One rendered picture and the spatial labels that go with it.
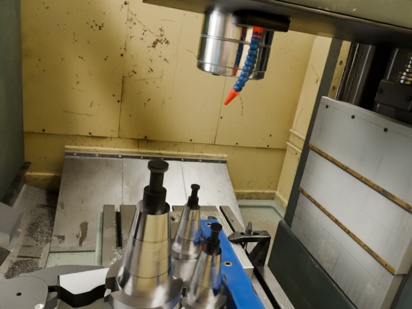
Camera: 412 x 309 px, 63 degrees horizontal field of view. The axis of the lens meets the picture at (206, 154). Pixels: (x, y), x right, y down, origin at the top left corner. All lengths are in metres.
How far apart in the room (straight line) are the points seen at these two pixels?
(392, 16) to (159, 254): 0.44
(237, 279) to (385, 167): 0.58
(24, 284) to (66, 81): 1.50
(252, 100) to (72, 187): 1.06
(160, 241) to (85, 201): 1.43
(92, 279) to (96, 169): 1.49
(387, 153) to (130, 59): 1.24
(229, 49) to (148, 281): 0.53
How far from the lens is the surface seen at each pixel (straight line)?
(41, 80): 1.79
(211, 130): 1.90
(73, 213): 1.64
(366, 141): 1.02
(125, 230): 1.17
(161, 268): 0.27
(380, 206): 0.99
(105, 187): 1.73
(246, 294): 0.49
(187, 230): 0.53
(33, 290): 0.33
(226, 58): 0.71
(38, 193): 1.92
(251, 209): 2.12
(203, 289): 0.45
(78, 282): 0.33
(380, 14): 0.54
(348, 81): 1.17
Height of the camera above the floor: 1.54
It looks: 19 degrees down
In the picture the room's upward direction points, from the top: 10 degrees clockwise
